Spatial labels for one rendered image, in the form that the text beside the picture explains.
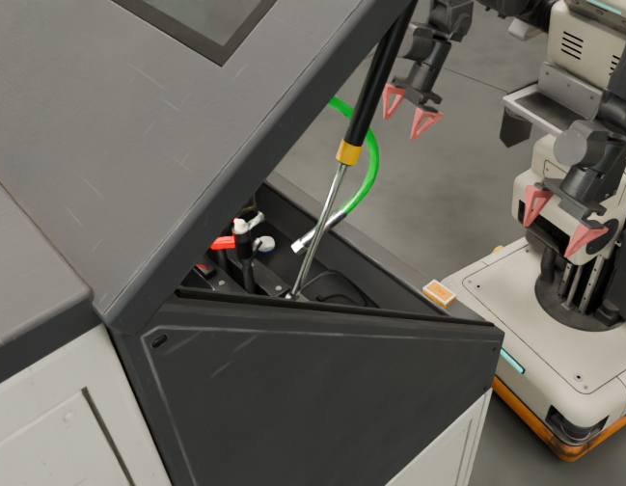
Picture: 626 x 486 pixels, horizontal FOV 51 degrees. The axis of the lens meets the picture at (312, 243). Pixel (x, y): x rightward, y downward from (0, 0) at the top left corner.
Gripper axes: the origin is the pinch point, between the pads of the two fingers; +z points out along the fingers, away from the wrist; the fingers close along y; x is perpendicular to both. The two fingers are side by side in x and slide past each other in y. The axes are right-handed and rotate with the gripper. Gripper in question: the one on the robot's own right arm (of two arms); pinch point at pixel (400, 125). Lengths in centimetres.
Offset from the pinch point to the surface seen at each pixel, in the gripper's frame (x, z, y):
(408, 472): -25, 38, 56
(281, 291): -40, 22, 26
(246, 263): -47, 18, 24
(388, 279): -19.4, 17.7, 30.4
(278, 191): -25.2, 18.2, -0.9
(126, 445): -84, 6, 63
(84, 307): -90, -10, 62
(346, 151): -66, -19, 55
